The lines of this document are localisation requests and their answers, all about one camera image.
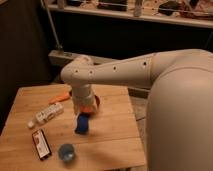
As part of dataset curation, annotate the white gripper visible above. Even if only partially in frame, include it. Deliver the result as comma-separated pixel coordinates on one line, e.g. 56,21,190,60
72,84,97,115

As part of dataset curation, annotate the blue ceramic cup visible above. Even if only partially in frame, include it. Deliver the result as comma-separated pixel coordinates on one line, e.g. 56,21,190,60
58,144,75,162

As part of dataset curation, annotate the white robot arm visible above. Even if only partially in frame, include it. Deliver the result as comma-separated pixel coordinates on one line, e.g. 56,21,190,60
61,49,213,171

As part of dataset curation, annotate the red ceramic bowl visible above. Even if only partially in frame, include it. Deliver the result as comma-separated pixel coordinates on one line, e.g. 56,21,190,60
80,95,100,115

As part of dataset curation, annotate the orange toy carrot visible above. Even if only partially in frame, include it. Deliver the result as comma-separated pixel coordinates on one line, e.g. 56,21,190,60
49,92,71,104

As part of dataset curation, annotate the blue sponge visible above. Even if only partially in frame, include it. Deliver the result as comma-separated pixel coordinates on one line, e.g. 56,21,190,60
75,113,90,135

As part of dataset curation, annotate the white baseboard ledge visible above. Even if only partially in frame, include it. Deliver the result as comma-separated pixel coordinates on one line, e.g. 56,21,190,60
48,50,149,98

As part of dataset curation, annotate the metal lamp pole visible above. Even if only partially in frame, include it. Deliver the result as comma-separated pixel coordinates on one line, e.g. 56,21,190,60
41,0,63,51

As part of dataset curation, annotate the wooden table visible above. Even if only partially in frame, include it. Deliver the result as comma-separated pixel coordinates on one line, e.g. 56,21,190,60
0,84,146,171

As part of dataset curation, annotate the black red white box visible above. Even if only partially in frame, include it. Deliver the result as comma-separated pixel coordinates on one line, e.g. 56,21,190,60
32,129,52,161

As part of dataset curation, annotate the cluttered white shelf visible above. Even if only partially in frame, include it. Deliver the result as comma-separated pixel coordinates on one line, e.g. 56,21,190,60
40,0,213,29

